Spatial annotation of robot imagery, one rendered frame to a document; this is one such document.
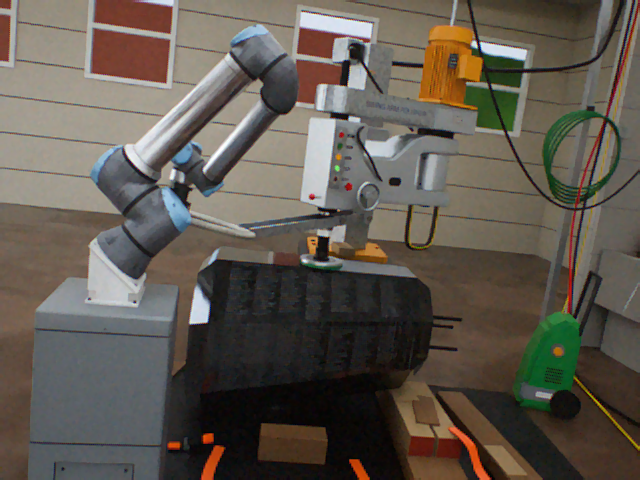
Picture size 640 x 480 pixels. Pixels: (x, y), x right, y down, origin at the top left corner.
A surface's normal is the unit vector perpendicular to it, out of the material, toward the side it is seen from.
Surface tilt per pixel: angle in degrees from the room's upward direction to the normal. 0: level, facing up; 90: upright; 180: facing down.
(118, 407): 90
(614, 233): 90
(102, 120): 90
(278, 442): 90
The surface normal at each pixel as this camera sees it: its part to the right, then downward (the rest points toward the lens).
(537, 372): -0.19, 0.14
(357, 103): 0.57, 0.21
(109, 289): 0.18, 0.18
